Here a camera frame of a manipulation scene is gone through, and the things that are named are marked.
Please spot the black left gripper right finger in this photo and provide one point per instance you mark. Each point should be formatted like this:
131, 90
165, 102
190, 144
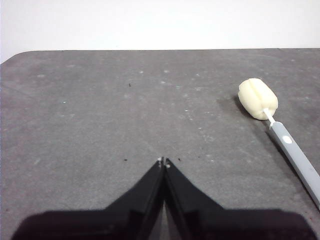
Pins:
225, 225

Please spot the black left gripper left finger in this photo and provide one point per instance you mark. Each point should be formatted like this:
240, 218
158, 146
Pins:
112, 222

